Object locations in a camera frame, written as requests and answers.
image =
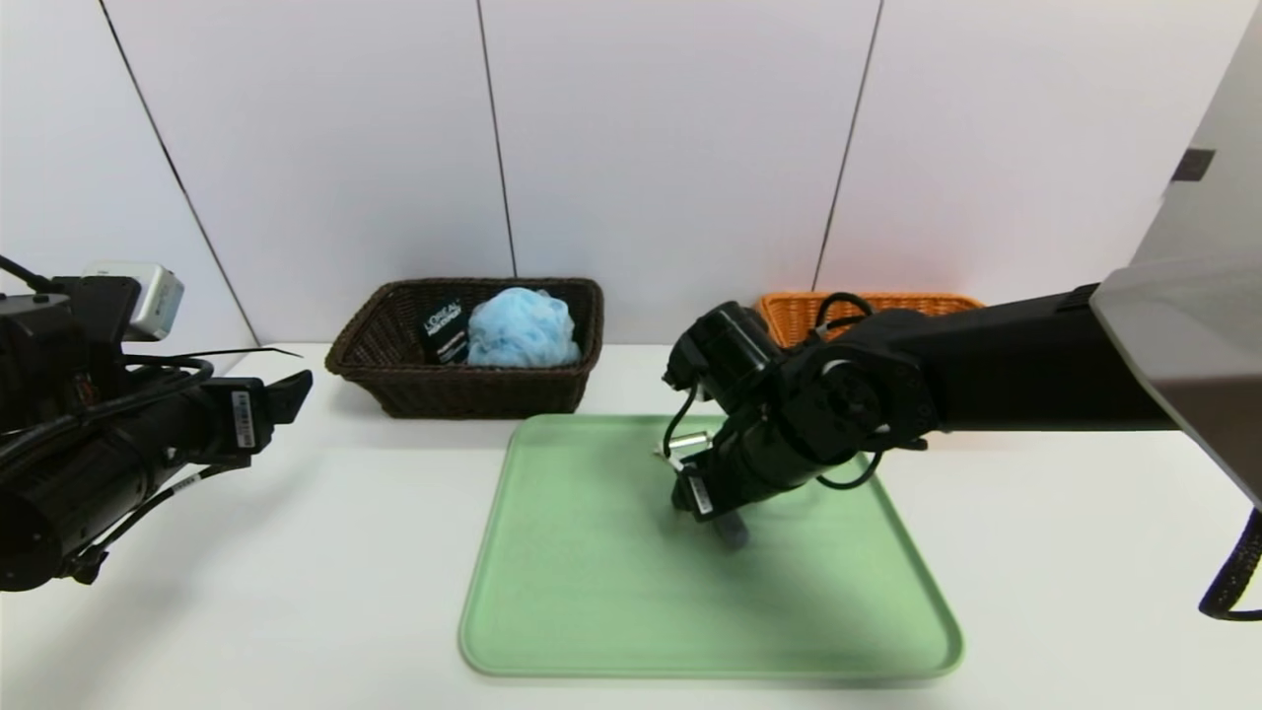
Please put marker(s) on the dark brown wicker basket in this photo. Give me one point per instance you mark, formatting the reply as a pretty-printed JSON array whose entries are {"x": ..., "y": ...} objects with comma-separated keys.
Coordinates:
[{"x": 473, "y": 394}]

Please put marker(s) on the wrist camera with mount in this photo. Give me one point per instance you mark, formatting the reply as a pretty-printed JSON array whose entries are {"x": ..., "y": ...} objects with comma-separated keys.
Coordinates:
[
  {"x": 138, "y": 296},
  {"x": 725, "y": 350}
]

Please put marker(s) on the dark wall switch plate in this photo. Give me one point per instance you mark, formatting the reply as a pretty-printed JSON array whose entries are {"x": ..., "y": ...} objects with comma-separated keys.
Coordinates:
[{"x": 1193, "y": 165}]

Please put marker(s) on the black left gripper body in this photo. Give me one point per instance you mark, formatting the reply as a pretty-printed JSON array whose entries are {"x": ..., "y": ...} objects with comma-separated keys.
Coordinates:
[{"x": 244, "y": 418}]

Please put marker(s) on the blue mesh bath loofah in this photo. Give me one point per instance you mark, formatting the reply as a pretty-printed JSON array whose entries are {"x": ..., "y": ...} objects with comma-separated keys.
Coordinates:
[{"x": 523, "y": 330}]

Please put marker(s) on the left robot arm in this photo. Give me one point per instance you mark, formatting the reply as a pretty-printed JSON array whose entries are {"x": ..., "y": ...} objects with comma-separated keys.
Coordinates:
[{"x": 79, "y": 493}]

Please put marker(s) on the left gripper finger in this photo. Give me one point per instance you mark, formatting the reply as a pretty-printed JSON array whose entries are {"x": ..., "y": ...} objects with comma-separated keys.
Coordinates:
[{"x": 288, "y": 394}]

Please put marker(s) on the black cosmetic tube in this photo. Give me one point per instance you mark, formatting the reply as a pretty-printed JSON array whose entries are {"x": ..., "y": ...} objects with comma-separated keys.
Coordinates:
[{"x": 444, "y": 330}]

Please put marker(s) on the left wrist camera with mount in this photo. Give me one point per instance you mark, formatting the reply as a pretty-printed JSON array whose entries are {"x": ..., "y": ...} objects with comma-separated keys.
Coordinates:
[{"x": 138, "y": 296}]

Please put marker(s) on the green plastic tray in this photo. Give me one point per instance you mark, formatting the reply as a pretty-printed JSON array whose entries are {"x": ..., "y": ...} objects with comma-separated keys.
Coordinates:
[{"x": 592, "y": 592}]

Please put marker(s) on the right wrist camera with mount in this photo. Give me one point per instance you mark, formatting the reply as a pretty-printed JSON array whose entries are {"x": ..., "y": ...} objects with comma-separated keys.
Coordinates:
[{"x": 725, "y": 350}]

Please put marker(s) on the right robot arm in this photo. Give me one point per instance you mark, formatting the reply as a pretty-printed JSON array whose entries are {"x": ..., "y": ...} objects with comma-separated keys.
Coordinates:
[{"x": 986, "y": 365}]

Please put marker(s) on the orange wicker basket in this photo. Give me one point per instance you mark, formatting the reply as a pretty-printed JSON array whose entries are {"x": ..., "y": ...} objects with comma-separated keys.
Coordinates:
[{"x": 789, "y": 320}]

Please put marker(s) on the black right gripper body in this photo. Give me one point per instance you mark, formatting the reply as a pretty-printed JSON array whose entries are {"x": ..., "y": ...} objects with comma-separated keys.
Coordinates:
[{"x": 698, "y": 495}]

